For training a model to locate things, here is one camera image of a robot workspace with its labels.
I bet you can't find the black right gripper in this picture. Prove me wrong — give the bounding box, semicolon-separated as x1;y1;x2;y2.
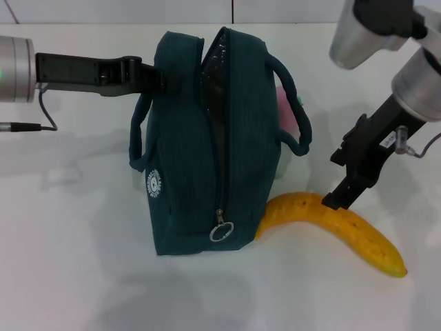
322;94;425;211

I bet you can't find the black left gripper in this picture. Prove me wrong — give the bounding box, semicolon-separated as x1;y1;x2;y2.
36;52;183;97

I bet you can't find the pink toy peach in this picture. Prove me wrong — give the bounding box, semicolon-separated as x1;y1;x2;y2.
275;86;304;134

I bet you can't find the yellow banana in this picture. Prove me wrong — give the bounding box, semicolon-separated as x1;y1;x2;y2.
254;192;408;279

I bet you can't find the right gripper cable with plug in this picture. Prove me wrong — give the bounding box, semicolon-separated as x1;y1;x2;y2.
394;126;441;159

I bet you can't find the dark teal fabric lunch bag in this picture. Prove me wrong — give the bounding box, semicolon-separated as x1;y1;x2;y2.
128;26;314;257

